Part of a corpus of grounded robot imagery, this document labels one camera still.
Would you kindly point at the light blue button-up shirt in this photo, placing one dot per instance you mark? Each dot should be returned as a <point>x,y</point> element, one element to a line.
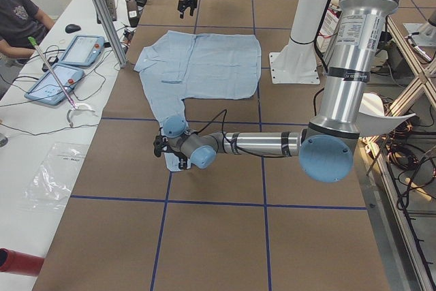
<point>204,66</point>

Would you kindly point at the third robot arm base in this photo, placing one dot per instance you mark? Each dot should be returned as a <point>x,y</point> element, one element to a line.
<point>422,35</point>

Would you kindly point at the black keyboard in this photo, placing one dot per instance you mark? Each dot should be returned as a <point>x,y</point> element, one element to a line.
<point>111,6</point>

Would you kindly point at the far teach pendant tablet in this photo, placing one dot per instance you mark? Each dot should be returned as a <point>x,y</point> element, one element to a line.
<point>83,50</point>

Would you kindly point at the teach pendant tablet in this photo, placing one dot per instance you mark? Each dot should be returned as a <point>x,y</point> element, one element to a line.
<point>47,91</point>
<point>83,50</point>

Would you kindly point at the black computer mouse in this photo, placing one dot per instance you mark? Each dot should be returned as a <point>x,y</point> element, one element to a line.
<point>72,28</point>

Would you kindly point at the clear plastic bag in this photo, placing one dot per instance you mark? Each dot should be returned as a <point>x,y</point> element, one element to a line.
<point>55,178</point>

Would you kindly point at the near teach pendant tablet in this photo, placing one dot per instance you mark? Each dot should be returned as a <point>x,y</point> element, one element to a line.
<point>47,91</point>

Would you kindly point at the pink reacher grabber stick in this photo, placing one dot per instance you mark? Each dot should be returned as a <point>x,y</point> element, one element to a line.
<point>75,107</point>

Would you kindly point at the seated person grey shirt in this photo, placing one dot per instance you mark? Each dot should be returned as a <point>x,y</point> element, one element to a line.
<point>21,19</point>

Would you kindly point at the red cylinder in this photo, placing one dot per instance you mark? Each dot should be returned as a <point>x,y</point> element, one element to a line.
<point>18,263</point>

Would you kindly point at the white paper sheet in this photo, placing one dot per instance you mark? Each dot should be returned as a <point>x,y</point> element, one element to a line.
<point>371,119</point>

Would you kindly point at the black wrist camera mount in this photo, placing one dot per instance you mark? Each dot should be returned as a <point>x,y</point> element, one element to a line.
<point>160,145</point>

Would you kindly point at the aluminium frame post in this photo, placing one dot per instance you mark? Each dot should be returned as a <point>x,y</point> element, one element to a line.
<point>110,31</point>

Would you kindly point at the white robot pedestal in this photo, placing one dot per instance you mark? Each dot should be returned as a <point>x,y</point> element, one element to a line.
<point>296,63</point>

